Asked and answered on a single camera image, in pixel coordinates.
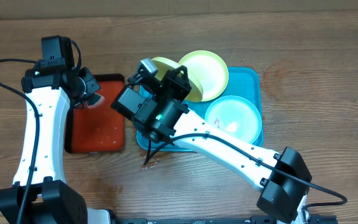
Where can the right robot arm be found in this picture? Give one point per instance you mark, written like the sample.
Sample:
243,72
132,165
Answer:
282,178

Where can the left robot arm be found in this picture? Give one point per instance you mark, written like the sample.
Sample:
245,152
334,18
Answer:
39,192

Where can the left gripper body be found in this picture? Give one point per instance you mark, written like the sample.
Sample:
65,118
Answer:
88,85

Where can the red and black tray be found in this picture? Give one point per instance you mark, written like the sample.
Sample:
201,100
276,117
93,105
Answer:
99,129

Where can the green plate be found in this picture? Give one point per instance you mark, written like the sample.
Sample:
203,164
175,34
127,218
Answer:
210,70
164,64

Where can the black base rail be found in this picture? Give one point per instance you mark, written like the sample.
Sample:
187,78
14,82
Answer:
256,219

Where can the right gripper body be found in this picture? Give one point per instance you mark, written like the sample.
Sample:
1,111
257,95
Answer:
173,82

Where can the blue plastic tray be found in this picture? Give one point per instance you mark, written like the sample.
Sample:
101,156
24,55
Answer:
243,82

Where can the light blue plate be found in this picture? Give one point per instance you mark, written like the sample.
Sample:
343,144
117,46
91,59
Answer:
236,116

